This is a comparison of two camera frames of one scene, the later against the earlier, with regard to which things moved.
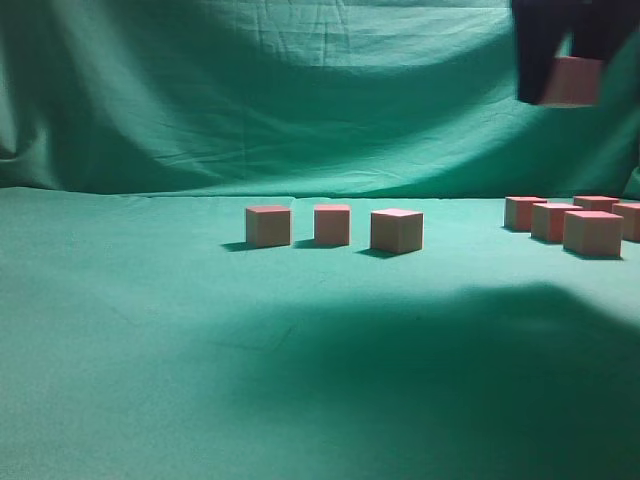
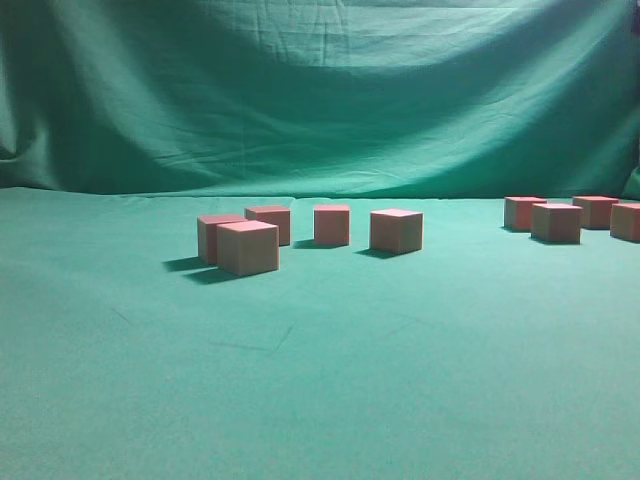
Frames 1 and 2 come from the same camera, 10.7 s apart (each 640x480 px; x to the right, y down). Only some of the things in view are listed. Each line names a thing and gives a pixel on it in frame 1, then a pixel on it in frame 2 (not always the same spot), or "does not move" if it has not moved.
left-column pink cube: (517, 212) does not move
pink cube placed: (332, 224) does not move
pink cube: (573, 82) -> (207, 235)
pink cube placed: (395, 230) does not move
